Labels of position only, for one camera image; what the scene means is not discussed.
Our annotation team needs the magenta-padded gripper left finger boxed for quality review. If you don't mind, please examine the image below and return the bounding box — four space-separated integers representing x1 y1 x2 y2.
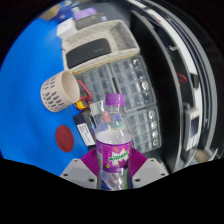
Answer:
59 147 101 190

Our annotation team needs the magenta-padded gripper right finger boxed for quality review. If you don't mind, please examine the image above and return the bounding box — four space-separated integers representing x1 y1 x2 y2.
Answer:
128 147 169 190

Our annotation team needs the purple-capped clear drink bottle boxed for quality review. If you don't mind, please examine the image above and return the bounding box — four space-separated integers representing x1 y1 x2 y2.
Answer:
94 93 134 191

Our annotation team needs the flat round red coaster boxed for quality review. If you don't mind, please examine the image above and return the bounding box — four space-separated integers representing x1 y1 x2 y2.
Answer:
55 124 75 153

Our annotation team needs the black box with white label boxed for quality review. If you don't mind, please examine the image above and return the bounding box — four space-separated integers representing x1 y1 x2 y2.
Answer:
73 111 99 148

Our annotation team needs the clear box with coloured parts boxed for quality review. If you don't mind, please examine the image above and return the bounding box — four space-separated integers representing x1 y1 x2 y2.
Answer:
88 99 111 129

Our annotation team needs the yellow multimeter with red leads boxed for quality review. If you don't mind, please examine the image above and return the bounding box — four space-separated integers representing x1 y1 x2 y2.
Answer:
74 79 94 111

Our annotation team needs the beige patterned cup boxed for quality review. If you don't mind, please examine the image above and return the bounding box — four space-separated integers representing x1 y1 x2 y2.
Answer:
40 70 82 113

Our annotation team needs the black oblong speaker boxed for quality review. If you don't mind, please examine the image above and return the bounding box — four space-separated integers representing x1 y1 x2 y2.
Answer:
65 37 112 70

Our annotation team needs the beige perforated plastic basket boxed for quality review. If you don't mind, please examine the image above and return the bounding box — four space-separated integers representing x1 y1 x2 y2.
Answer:
61 19 141 74

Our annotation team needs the white cardboard box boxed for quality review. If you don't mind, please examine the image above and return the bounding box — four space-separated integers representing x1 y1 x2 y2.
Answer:
55 18 78 38

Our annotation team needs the dark grey flat box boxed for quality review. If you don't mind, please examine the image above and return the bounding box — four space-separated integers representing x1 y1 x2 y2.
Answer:
74 13 109 31

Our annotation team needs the pale purple container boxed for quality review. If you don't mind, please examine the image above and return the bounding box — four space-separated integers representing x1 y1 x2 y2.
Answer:
72 8 98 21

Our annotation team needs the blue box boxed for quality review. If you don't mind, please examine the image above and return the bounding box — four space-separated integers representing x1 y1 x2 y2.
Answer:
54 4 76 23

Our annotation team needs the brown cardboard box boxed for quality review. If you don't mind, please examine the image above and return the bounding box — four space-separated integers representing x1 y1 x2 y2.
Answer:
39 3 63 21

